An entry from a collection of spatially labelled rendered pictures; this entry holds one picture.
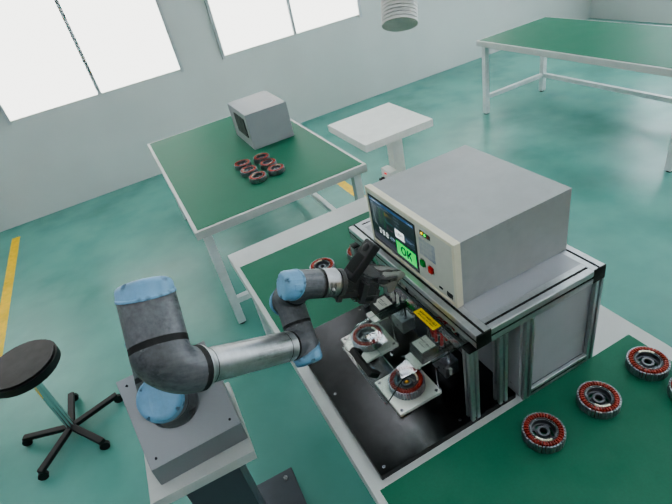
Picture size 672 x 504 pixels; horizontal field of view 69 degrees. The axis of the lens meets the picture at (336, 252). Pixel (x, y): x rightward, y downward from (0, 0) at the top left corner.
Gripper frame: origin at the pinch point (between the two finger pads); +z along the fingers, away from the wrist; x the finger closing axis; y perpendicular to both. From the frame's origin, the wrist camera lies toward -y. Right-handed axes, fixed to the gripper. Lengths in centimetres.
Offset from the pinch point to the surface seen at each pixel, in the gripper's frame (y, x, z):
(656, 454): 25, 56, 50
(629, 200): 7, -96, 266
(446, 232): -15.7, 8.8, 3.2
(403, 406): 41.4, 9.2, 7.2
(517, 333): 7.3, 23.7, 24.5
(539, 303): -3.2, 25.7, 25.3
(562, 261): -10.7, 17.6, 40.3
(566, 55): -80, -199, 277
